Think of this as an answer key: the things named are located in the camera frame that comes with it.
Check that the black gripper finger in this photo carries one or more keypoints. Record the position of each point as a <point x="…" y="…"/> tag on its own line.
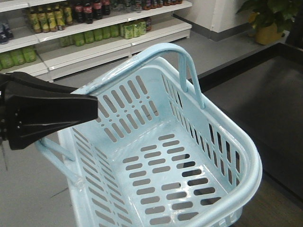
<point x="30" y="116"/>
<point x="27" y="80"/>

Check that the light blue plastic basket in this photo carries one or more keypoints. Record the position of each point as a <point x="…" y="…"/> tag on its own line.
<point x="159" y="154"/>

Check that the white store shelf unit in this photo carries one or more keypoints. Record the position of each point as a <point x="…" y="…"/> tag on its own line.
<point x="84" y="46"/>

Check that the black wood produce display table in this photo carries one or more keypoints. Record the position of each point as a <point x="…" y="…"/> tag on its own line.
<point x="262" y="91"/>

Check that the potted green plant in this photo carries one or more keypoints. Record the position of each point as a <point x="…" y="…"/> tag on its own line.
<point x="270" y="18"/>

